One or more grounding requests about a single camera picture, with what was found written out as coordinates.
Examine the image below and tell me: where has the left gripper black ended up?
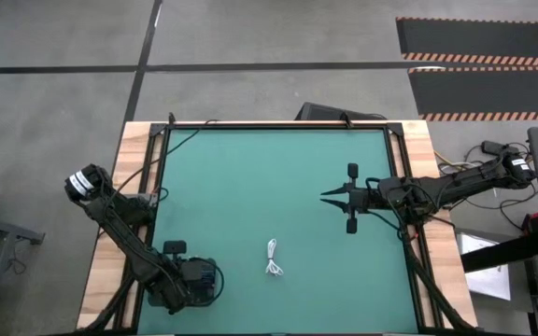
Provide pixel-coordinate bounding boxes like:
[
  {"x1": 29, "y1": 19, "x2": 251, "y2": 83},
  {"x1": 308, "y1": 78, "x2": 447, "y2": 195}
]
[{"x1": 162, "y1": 239, "x2": 219, "y2": 305}]

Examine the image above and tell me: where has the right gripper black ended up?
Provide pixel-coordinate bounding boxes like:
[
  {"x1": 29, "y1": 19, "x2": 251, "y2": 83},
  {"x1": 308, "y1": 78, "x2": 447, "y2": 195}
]
[{"x1": 319, "y1": 162, "x2": 386, "y2": 235}]

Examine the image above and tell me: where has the white USB-C cable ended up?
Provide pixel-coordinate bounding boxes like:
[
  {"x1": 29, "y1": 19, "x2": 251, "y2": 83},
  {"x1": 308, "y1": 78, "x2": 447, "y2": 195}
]
[{"x1": 264, "y1": 238, "x2": 285, "y2": 277}]

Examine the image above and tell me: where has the black plastic bin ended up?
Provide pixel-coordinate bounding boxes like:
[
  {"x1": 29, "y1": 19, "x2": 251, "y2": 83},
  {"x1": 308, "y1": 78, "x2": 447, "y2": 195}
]
[{"x1": 147, "y1": 257, "x2": 219, "y2": 309}]

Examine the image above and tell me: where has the green table mat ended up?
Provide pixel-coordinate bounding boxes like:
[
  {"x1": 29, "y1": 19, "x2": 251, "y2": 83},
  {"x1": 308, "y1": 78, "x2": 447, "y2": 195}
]
[{"x1": 136, "y1": 127, "x2": 420, "y2": 335}]

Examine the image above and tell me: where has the black power brick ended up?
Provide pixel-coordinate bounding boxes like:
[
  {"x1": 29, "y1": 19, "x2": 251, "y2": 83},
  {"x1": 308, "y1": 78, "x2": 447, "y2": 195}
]
[{"x1": 480, "y1": 139, "x2": 509, "y2": 158}]

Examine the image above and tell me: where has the white paper sheet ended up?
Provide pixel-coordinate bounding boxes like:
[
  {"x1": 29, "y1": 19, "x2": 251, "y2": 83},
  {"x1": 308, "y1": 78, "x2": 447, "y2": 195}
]
[{"x1": 455, "y1": 231, "x2": 513, "y2": 302}]

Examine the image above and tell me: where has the black flat bar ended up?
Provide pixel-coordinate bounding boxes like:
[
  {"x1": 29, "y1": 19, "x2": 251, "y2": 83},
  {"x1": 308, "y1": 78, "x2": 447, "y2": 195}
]
[{"x1": 460, "y1": 231, "x2": 538, "y2": 274}]

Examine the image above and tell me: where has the black hazard-striped floor mat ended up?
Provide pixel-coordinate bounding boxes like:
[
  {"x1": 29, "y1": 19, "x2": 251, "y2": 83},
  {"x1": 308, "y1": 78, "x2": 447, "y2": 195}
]
[
  {"x1": 395, "y1": 16, "x2": 538, "y2": 67},
  {"x1": 407, "y1": 65, "x2": 538, "y2": 123}
]

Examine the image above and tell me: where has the red clamp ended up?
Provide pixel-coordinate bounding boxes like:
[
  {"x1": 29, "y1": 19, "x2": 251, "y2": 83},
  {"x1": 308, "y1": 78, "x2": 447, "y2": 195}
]
[{"x1": 522, "y1": 210, "x2": 538, "y2": 235}]

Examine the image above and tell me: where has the black table frame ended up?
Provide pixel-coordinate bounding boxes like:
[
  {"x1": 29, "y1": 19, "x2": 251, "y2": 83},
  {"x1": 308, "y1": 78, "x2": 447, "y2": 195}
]
[{"x1": 118, "y1": 119, "x2": 443, "y2": 335}]

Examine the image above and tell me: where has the black arm cable harness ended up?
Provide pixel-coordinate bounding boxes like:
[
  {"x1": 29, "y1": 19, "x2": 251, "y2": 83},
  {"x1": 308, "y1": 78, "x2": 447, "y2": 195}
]
[
  {"x1": 80, "y1": 273, "x2": 139, "y2": 333},
  {"x1": 397, "y1": 222, "x2": 478, "y2": 333}
]

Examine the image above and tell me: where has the thin dark cable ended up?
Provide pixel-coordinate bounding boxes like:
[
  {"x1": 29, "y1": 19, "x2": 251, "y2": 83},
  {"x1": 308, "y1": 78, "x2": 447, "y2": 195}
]
[{"x1": 109, "y1": 119, "x2": 219, "y2": 200}]

